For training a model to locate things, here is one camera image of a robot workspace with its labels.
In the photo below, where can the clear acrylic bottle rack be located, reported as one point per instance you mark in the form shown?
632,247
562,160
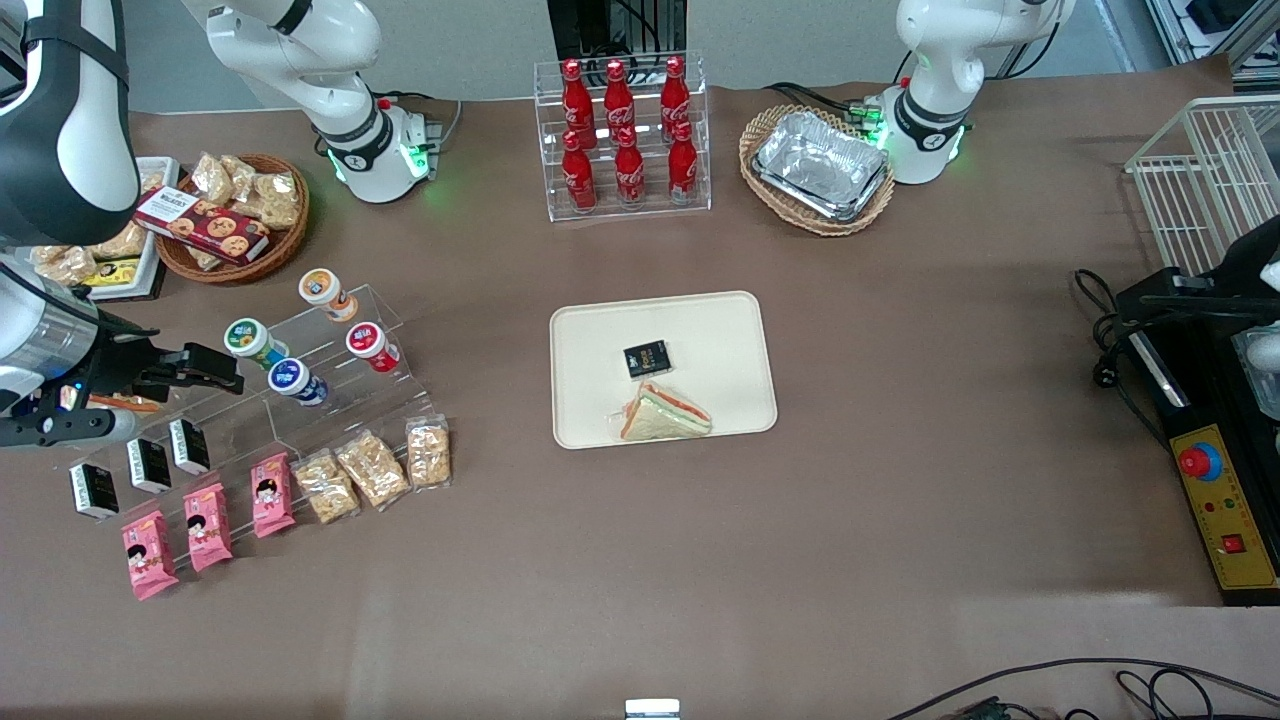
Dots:
650,208

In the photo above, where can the wrapped triangle sandwich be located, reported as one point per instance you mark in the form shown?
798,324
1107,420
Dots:
125,403
662,415

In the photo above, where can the yellow snack pack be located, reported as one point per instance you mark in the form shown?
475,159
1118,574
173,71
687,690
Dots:
112,271

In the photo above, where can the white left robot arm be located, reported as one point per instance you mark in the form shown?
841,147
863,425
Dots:
945,70

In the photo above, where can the black equipment frame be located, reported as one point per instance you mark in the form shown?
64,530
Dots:
600,25

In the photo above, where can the white rectangular tray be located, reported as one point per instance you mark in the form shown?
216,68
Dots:
155,262

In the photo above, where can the orange gum bottle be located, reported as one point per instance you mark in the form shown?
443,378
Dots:
324,291

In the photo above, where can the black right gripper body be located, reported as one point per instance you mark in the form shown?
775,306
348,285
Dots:
120,362

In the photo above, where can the cream plastic tray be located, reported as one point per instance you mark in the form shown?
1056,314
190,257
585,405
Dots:
720,340

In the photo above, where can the aluminium frame shelf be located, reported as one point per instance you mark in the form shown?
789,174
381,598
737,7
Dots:
1215,35

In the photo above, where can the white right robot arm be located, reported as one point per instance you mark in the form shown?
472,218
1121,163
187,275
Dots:
300,60

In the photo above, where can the black control box yellow panel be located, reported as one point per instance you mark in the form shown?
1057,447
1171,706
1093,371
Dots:
1215,500

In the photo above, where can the black snack pack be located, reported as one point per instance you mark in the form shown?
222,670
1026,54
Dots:
647,360
93,490
148,466
189,446

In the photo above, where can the red cola bottle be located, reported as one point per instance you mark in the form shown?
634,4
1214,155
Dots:
628,170
675,90
578,175
617,95
572,92
683,165

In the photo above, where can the brown table cover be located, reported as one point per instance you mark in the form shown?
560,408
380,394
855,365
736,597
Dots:
900,520

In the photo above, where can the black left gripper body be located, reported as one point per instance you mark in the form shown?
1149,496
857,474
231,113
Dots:
1238,272

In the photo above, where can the green gum bottle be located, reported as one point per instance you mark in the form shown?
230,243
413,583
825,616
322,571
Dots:
250,340

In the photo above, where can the blue gum bottle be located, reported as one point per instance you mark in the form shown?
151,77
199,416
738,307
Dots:
296,380

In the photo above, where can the light wicker basket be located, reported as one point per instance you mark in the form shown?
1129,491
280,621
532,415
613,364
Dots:
765,190

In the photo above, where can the small silver metal piece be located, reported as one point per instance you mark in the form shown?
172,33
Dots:
652,709

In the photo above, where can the aluminium foil tray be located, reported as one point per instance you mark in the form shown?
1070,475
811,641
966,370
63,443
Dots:
820,165

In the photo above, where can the clear acrylic tiered stand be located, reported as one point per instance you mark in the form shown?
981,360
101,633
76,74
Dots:
330,430

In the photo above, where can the dark red cookie box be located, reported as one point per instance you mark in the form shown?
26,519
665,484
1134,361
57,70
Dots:
200,225

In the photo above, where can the pink girl print snack pack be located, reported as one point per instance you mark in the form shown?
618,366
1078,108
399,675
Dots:
207,527
149,556

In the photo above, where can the pink cow print snack pack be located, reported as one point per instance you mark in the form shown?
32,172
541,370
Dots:
271,495

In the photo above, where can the clear wrapped rice cracker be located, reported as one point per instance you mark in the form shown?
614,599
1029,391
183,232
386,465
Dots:
372,469
325,487
428,453

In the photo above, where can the clear bag of snacks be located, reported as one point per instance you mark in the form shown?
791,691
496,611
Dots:
205,259
125,241
243,170
62,263
212,178
275,200

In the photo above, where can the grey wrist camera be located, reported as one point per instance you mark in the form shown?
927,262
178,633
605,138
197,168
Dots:
70,428

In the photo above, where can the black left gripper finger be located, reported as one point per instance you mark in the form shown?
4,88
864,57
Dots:
1220,304

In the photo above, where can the red gum bottle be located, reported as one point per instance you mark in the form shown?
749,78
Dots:
371,345

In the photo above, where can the brown round wicker basket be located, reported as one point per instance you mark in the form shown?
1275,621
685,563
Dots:
285,245

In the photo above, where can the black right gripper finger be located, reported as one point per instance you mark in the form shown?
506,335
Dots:
210,366
165,390

